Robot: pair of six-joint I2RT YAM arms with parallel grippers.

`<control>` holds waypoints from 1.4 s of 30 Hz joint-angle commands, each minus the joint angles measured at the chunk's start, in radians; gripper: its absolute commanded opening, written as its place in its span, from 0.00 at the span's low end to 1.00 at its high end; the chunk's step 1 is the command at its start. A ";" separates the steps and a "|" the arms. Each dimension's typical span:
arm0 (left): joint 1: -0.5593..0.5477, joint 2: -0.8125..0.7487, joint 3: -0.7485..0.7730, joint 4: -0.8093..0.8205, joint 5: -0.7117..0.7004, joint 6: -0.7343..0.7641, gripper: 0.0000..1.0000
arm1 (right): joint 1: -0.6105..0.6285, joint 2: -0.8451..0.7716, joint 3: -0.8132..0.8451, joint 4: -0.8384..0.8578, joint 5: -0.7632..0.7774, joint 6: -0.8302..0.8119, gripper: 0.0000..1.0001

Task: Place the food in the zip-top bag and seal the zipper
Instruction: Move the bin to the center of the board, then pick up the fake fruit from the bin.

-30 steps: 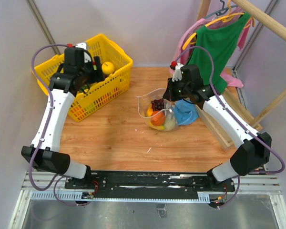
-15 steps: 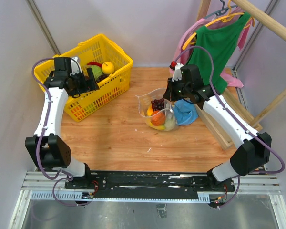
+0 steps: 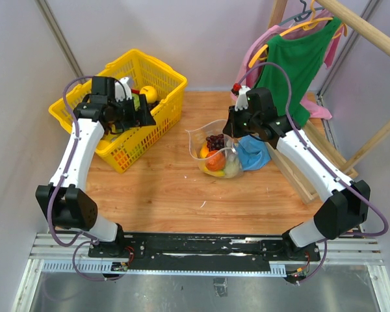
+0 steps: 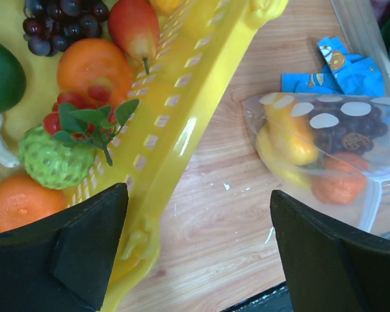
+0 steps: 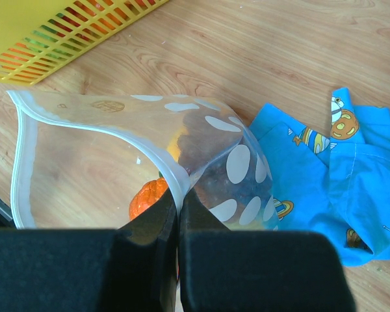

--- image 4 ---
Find yellow orange toy mango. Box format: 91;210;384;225
262;93;319;166

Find smooth orange toy persimmon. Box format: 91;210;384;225
57;38;134;105

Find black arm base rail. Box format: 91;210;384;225
222;281;293;312

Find green toy custard apple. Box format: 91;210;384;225
18;125;97;190

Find yellow toy banana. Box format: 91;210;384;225
255;125;311;190

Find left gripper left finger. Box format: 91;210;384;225
0;183;129;311

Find rough orange toy tangerine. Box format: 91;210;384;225
311;151;369;205

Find blue cartoon print cloth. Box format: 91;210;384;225
281;37;385;97

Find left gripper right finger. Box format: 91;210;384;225
270;190;390;311

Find dark red toy grapes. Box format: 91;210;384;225
309;101;389;155

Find clear dotted zip top bag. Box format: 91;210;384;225
242;92;390;240

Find red toy cherries sprig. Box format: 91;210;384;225
43;77;140;166

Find dark toy grapes bunch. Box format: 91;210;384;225
23;0;109;57

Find dark green toy avocado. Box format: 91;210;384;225
0;44;27;114

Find red yellow toy pear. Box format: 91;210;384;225
108;0;160;74

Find wooden clothes rack frame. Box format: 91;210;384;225
331;0;390;96

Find yellow plastic shopping basket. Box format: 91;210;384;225
0;0;290;312

